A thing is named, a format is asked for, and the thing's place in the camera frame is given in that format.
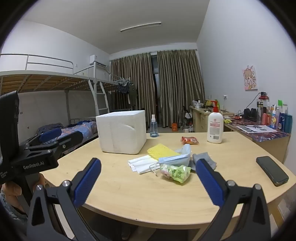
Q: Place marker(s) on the blue face mask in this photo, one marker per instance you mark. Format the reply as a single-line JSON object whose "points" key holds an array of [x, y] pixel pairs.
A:
{"points": [[175, 160]]}

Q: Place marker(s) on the row of toiletry bottles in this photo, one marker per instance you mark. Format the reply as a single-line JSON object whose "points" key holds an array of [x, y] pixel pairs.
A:
{"points": [[281, 120]]}

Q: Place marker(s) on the black headphones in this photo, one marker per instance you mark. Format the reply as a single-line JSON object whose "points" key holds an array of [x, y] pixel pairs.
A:
{"points": [[251, 113]]}

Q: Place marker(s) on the yellow foam fruit net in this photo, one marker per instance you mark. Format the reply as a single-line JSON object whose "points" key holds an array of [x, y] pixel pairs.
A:
{"points": [[159, 150]]}

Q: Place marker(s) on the person's left forearm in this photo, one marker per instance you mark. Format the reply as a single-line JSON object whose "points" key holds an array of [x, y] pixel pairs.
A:
{"points": [[9, 214]]}

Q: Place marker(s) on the wooden desk with drawers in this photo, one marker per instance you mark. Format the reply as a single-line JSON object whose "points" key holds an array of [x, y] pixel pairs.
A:
{"points": [[201, 120]]}

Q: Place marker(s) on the bright green container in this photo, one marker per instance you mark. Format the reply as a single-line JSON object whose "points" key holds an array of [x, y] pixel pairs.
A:
{"points": [[216, 102]]}

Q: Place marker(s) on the black smartphone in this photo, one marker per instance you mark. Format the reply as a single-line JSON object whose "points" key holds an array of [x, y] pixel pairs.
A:
{"points": [[271, 170]]}

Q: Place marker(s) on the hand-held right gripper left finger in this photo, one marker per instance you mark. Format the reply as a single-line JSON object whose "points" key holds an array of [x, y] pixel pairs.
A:
{"points": [[89, 179]]}

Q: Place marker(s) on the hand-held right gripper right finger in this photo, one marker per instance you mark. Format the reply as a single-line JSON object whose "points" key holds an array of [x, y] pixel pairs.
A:
{"points": [[209, 182]]}

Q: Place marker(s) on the white air conditioner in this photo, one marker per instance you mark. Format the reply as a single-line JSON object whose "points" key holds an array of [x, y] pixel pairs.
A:
{"points": [[97, 60]]}

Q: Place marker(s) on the desk with patterned cover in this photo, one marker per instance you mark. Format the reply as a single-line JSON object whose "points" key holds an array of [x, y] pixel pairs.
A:
{"points": [[266, 136]]}

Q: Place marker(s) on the white lotion pump bottle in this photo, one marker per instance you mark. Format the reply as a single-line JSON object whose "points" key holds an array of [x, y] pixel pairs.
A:
{"points": [[215, 129]]}

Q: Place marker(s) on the brown curtain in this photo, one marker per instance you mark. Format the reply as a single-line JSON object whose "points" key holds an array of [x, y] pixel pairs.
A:
{"points": [[180, 88], [138, 81]]}

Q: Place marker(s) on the ceiling tube light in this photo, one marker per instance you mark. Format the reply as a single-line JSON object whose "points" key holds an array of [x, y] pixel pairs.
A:
{"points": [[141, 26]]}

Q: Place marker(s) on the clear blue spray bottle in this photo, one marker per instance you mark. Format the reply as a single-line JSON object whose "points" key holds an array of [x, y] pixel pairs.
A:
{"points": [[153, 129]]}

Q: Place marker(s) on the pink cartoon wall poster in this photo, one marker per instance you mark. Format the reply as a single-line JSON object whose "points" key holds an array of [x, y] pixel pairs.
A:
{"points": [[250, 78]]}

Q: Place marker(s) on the white foam box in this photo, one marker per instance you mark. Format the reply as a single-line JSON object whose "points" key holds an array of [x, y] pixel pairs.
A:
{"points": [[120, 132]]}

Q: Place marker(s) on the grey sock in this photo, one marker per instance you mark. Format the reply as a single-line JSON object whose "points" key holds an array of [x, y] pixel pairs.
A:
{"points": [[204, 156]]}

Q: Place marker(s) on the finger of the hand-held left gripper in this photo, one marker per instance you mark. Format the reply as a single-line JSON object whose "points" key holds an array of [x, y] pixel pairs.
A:
{"points": [[69, 140], [49, 135]]}

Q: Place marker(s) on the dark green hanging shirt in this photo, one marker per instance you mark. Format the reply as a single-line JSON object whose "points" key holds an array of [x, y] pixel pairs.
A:
{"points": [[133, 95]]}

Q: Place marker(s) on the dark blue hanging garment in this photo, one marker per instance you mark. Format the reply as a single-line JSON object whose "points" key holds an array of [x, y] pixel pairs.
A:
{"points": [[123, 89]]}

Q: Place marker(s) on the person's left hand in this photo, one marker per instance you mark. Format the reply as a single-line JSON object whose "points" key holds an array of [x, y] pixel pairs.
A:
{"points": [[12, 191]]}

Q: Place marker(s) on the white bunk bed ladder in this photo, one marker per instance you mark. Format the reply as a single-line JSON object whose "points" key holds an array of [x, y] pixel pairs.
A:
{"points": [[93, 97]]}

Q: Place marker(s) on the red-lid drinking bottle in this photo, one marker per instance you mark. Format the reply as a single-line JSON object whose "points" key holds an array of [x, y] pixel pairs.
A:
{"points": [[263, 109]]}

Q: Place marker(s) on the orange plastic container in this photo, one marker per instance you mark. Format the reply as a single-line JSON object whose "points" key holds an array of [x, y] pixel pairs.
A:
{"points": [[174, 127]]}

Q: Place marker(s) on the blue patterned quilt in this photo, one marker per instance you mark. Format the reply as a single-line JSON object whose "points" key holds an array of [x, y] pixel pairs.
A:
{"points": [[87, 127]]}

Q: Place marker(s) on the metal bunk bed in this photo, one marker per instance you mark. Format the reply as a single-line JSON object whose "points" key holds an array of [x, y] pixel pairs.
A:
{"points": [[46, 81], [111, 84]]}

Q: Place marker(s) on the printed paper sheet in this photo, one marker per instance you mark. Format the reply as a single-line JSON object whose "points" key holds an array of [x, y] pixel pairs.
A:
{"points": [[254, 128]]}

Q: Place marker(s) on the green white snack packet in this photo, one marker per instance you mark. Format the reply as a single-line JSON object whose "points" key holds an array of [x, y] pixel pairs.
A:
{"points": [[178, 172]]}

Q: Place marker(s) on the red snack packet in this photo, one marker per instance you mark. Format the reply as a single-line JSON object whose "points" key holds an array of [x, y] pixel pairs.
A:
{"points": [[189, 140]]}

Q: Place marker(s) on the black folding chair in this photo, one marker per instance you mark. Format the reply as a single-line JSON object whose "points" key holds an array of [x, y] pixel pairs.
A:
{"points": [[186, 115]]}

